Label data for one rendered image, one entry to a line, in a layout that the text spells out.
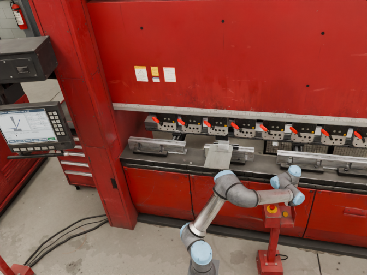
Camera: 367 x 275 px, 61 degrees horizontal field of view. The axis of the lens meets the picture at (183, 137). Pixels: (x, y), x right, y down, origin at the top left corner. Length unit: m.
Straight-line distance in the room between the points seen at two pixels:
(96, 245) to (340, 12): 2.72
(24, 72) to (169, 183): 1.40
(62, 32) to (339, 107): 1.80
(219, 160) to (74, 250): 1.71
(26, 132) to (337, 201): 2.27
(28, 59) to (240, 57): 1.26
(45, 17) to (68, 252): 2.12
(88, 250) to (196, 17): 2.31
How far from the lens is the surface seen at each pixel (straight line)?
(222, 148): 2.41
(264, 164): 2.48
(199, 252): 1.82
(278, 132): 2.29
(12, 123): 2.31
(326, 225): 2.83
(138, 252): 3.08
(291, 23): 1.95
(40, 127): 2.25
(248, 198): 1.66
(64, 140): 2.25
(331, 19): 1.97
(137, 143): 2.66
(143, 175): 2.71
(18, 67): 2.09
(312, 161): 2.50
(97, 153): 2.59
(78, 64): 2.18
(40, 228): 3.63
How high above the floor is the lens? 2.54
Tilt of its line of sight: 37 degrees down
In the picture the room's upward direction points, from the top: 6 degrees counter-clockwise
